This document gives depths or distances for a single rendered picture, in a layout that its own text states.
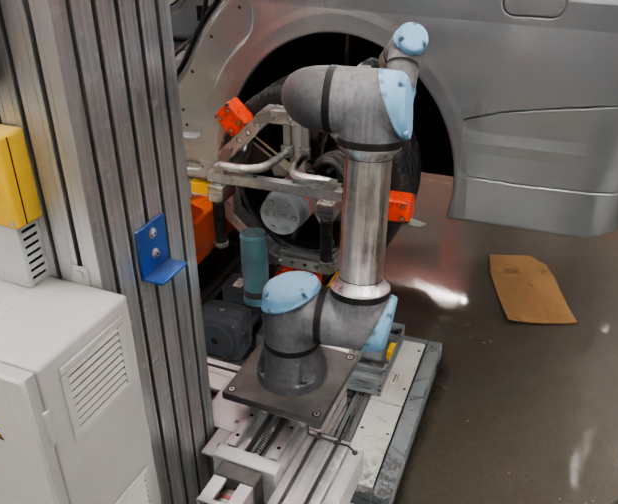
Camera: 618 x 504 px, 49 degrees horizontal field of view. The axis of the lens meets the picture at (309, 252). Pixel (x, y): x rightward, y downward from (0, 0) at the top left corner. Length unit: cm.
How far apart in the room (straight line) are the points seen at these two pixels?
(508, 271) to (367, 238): 229
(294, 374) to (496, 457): 124
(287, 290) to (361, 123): 36
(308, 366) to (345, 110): 53
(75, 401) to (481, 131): 153
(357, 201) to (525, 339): 192
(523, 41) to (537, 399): 135
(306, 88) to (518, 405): 180
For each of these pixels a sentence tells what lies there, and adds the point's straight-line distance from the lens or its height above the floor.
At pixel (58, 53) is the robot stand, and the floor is 157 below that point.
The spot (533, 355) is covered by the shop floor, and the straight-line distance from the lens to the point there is 296.
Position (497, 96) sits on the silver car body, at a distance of 211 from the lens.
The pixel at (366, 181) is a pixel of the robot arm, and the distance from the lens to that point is 119.
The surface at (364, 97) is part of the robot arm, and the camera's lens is 115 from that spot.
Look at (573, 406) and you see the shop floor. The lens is 276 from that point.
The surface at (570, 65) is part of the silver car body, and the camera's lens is 207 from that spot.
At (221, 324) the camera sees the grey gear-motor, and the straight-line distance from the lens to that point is 236.
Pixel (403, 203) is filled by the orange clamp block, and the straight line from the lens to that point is 204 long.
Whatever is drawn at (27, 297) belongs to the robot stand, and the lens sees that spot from 104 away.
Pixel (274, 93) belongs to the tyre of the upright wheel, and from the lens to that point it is 215.
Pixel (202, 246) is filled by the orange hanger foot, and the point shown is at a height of 58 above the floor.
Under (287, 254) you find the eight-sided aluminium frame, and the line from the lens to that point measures 228.
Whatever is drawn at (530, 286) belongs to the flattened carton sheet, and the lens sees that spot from 338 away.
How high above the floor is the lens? 176
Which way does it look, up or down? 30 degrees down
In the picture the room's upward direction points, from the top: 1 degrees counter-clockwise
